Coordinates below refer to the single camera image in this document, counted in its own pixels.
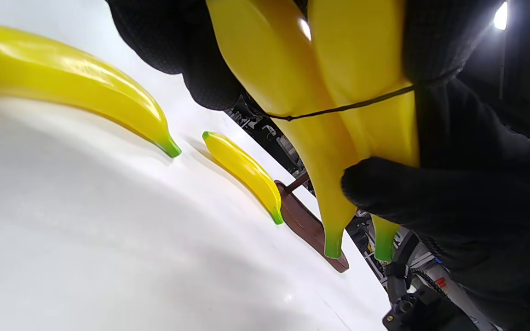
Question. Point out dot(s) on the person's right hand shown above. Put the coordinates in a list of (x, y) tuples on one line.
[(476, 193)]

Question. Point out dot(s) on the person's left hand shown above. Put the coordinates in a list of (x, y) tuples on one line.
[(173, 37)]

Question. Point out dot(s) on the yellow plastic banana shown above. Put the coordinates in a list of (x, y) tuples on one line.
[(366, 50), (269, 55), (246, 174), (72, 78)]

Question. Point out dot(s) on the black elastic band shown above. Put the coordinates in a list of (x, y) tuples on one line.
[(338, 108)]

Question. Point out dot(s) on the brown wooden hook stand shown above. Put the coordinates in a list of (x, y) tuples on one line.
[(306, 225)]

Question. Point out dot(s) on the long ceiling light strip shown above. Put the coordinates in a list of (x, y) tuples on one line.
[(501, 16)]

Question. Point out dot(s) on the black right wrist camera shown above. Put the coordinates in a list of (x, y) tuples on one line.
[(412, 308)]

